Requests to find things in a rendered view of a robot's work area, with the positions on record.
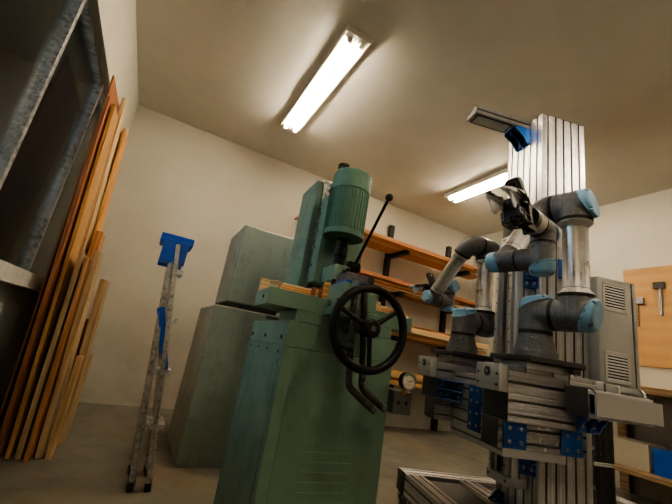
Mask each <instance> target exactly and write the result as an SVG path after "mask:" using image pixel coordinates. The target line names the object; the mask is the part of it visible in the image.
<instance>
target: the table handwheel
mask: <svg viewBox="0 0 672 504"><path fill-rule="evenodd" d="M361 293H375V294H378V295H380V296H382V297H383V298H385V299H386V300H387V301H388V302H389V303H390V304H391V306H392V307H393V309H394V311H393V312H391V313H390V314H388V315H387V316H385V317H383V318H381V319H380V320H378V321H377V320H375V319H365V320H362V319H361V318H359V317H358V316H356V315H355V314H353V313H352V312H351V311H350V310H348V309H347V308H346V307H344V306H345V304H346V303H347V302H348V301H349V300H350V299H351V298H353V297H354V296H356V295H358V294H361ZM341 311H342V312H344V313H345V314H346V315H348V316H349V317H351V318H352V319H353V320H355V321H356V322H357V323H356V326H355V327H356V328H355V329H356V330H355V331H356V332H355V334H361V335H362V336H363V337H365V338H367V360H366V366H363V365H360V364H358V363H356V362H354V361H353V360H351V359H350V358H349V357H348V356H347V355H346V353H345V352H344V350H343V349H342V348H341V344H340V341H339V337H338V320H339V316H340V313H341ZM396 315H397V318H398V323H399V337H398V341H397V344H396V347H395V349H394V351H393V352H392V354H391V355H390V356H389V357H388V358H387V359H386V360H385V361H384V362H382V363H380V364H377V365H374V366H372V338H376V337H377V336H378V335H379V334H380V331H381V327H380V325H381V324H383V323H384V322H386V321H387V320H389V319H391V318H392V317H394V316H396ZM342 331H343V332H344V333H349V323H344V324H343V325H342ZM329 338H330V343H331V346H332V349H333V351H334V353H335V355H336V356H337V358H338V359H339V361H340V362H341V363H342V364H343V365H344V366H345V367H347V368H348V369H349V370H351V371H353V372H355V373H358V374H362V375H376V374H380V373H382V372H384V371H386V370H388V369H389V368H391V367H392V366H393V365H394V364H395V363H396V362H397V360H398V359H399V358H400V356H401V354H402V352H403V350H404V347H405V344H406V340H407V321H406V317H405V313H404V311H403V308H402V306H401V305H400V303H399V301H398V300H397V299H396V298H395V297H394V295H392V294H391V293H390V292H389V291H387V290H386V289H384V288H382V287H380V286H377V285H372V284H363V285H358V286H355V287H353V288H351V289H349V290H348V291H346V292H345V293H344V294H343V295H342V296H341V297H340V298H339V299H338V300H337V302H336V303H335V305H334V307H333V309H332V312H331V315H330V320H329Z"/></svg>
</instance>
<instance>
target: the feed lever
mask: <svg viewBox="0 0 672 504"><path fill-rule="evenodd" d="M385 199H386V201H385V203H384V205H383V207H382V209H381V211H380V213H379V215H378V217H377V219H376V221H375V223H374V225H373V227H372V229H371V231H370V233H369V235H368V237H367V239H366V241H365V243H364V245H363V247H362V249H361V251H360V253H359V255H358V257H357V259H356V261H355V262H354V261H349V262H348V264H347V267H350V272H352V273H356V274H357V273H359V272H360V269H361V265H360V263H358V261H359V259H360V257H361V255H362V253H363V252H364V250H365V248H366V246H367V244H368V242H369V240H370V238H371V236H372V234H373V232H374V230H375V228H376V226H377V224H378V222H379V220H380V218H381V216H382V214H383V212H384V210H385V208H386V206H387V204H388V202H390V201H392V200H393V195H392V194H387V195H386V196H385Z"/></svg>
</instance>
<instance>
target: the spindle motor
mask: <svg viewBox="0 0 672 504"><path fill-rule="evenodd" d="M371 184H372V179H371V176H370V175H369V173H367V172H366V171H364V170H362V169H359V168H354V167H345V168H341V169H339V170H337V172H336V173H335V174H334V179H333V185H332V190H331V196H330V201H329V207H328V212H327V218H326V223H325V229H324V234H323V236H324V237H325V238H326V239H328V240H330V241H332V242H336V238H337V237H344V238H347V239H349V240H350V241H349V243H348V245H356V244H360V243H362V242H363V237H364V230H365V223H366V217H367V210H368V203H369V197H370V191H371Z"/></svg>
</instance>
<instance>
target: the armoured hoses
mask: <svg viewBox="0 0 672 504"><path fill-rule="evenodd" d="M358 285H359V280H352V288H353V287H355V286H358ZM357 296H358V295H356V296H354V297H353V298H351V302H350V303H351V304H350V305H351V306H350V311H351V312H352V313H353V314H355V315H357V314H356V313H357V312H356V311H357V310H356V309H357V300H358V299H357V298H358V297H357ZM361 296H362V297H361V298H362V299H361V300H362V301H361V319H362V320H365V319H367V317H368V316H367V315H368V314H367V313H368V312H367V311H368V303H367V302H368V293H362V295H361ZM349 318H350V319H349V320H350V321H349V334H348V343H352V344H353V345H354V344H355V343H354V342H355V341H354V340H355V332H356V331H355V330H356V329H355V328H356V327H355V326H356V321H355V320H353V319H352V318H351V317H349ZM366 340H367V339H366V338H365V337H363V336H362V335H361V334H360V352H359V353H360V354H359V364H360V365H363V366H366V365H365V364H366V348H367V347H366V346H367V345H366V344H367V343H366V342H367V341H366ZM354 346H355V345H354ZM353 354H354V349H353V351H347V356H348V357H349V358H350V359H351V360H354V359H353V358H354V357H353V356H354V355H353ZM345 374H346V375H345V376H346V377H345V378H346V379H345V383H346V384H345V386H346V388H347V390H348V392H349V393H350V394H351V395H352V396H353V397H354V398H355V399H356V400H357V401H359V402H360V403H361V404H362V405H363V406H364V407H365V408H366V409H367V410H368V411H369V412H370V413H371V414H372V415H373V414H376V412H377V408H379V410H381V411H382V412H386V411H387V406H386V405H385V404H384V403H383V402H382V401H380V400H379V399H378V398H377V397H376V396H375V395H374V394H373V393H372V392H371V391H369V390H368V389H367V387H366V385H365V384H366V383H365V378H366V377H365V376H366V375H362V374H359V377H358V378H359V379H358V380H359V381H358V382H359V383H358V385H359V386H358V387H359V390H360V392H361V393H362V394H363V395H364V396H365V397H366V398H367V399H368V400H369V401H371V402H372V403H373V404H374V405H375V406H376V407H377V408H376V407H375V406H374V405H373V404H372V403H371V402H369V401H368V400H367V399H366V398H365V397H364V396H363V395H362V394H361V393H360V392H359V391H358V390H357V389H356V388H355V387H354V386H353V383H352V374H353V371H351V370H349V369H348V368H347V367H346V373H345Z"/></svg>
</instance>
